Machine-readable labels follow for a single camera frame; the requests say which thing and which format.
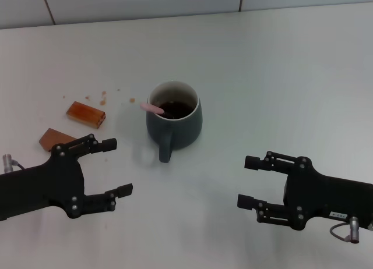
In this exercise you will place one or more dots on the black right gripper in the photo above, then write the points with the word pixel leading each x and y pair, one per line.
pixel 323 196

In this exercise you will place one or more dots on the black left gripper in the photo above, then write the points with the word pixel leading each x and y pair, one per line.
pixel 43 187

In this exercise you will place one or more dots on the grey ceramic cup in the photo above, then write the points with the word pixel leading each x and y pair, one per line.
pixel 175 135

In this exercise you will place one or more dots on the brown wooden spoon rest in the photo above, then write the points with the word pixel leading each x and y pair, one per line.
pixel 54 136

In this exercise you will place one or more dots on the glossy orange wooden block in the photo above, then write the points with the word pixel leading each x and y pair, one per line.
pixel 87 114

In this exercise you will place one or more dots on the dark coffee liquid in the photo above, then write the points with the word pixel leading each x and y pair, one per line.
pixel 179 106

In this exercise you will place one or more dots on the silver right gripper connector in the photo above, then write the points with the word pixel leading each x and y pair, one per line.
pixel 354 229

